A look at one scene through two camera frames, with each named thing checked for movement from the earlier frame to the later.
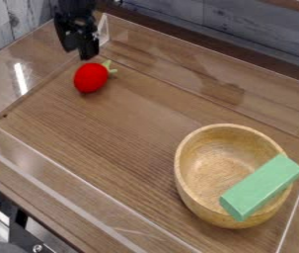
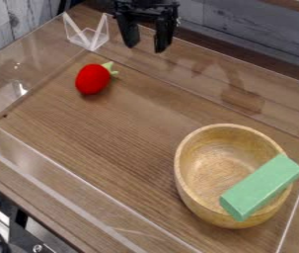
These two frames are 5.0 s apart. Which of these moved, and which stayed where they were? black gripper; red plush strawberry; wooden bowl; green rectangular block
Moved: black gripper
Stayed: green rectangular block; wooden bowl; red plush strawberry
